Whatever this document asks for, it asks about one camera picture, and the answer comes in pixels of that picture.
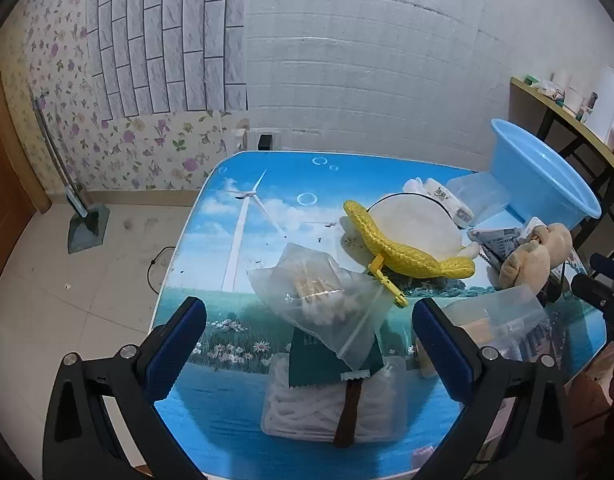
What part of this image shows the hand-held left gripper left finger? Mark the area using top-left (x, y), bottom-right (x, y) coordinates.
top-left (42, 296), bottom-right (208, 480)

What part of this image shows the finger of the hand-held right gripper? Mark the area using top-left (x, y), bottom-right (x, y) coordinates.
top-left (589, 253), bottom-right (614, 286)
top-left (571, 272), bottom-right (614, 345)

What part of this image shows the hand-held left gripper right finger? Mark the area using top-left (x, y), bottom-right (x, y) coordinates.
top-left (411, 297), bottom-right (575, 480)

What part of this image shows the beige plush toy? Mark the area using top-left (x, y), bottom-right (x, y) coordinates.
top-left (498, 222), bottom-right (574, 301)

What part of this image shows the clear zip bag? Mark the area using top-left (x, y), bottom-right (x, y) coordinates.
top-left (439, 284), bottom-right (560, 378)

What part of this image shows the yellow plastic clip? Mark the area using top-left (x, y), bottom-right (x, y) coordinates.
top-left (367, 255), bottom-right (410, 308)

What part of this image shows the grey printed packet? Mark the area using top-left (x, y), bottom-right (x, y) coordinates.
top-left (467, 217), bottom-right (545, 267)

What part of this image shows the brown strap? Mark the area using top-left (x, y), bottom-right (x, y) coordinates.
top-left (333, 377), bottom-right (364, 448)

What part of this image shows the light blue plastic basin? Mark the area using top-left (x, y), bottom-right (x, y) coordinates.
top-left (488, 118), bottom-right (602, 241)

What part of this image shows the dark green packet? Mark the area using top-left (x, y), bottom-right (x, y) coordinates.
top-left (287, 327), bottom-right (385, 391)

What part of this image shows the white printed packet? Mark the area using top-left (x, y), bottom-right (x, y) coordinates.
top-left (404, 176), bottom-right (475, 228)

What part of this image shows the white round container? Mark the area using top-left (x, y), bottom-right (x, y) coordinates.
top-left (563, 87), bottom-right (588, 117)

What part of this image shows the empty clear plastic bag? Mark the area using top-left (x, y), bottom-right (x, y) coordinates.
top-left (446, 171), bottom-right (512, 226)

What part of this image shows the yellow-topped side table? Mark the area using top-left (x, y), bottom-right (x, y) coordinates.
top-left (509, 76), bottom-right (614, 281)

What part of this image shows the white electric kettle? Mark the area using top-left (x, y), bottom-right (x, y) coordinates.
top-left (584, 64), bottom-right (614, 142)

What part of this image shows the crumpled white wrapper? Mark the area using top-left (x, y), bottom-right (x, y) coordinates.
top-left (536, 79), bottom-right (565, 100)

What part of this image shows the wooden door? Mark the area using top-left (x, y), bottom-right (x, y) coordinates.
top-left (0, 50), bottom-right (53, 301)

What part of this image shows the black floor cable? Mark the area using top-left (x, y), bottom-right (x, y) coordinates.
top-left (147, 246), bottom-right (175, 306)

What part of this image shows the grey long-handled dustpan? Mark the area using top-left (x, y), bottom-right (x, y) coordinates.
top-left (31, 91), bottom-right (110, 255)

